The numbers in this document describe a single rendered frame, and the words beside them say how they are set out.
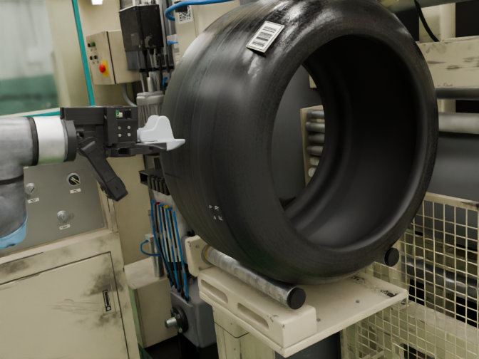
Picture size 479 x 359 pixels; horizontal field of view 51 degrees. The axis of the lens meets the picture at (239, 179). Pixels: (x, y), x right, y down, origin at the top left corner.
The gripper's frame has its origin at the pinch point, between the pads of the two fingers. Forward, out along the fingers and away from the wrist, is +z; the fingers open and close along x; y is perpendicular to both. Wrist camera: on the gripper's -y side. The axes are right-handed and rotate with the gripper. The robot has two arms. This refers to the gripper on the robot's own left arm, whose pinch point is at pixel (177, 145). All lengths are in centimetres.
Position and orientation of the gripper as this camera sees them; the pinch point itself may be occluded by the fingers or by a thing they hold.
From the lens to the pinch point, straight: 91.6
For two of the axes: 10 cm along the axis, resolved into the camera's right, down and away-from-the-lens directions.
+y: 0.0, -9.8, -1.7
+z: 8.4, -1.0, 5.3
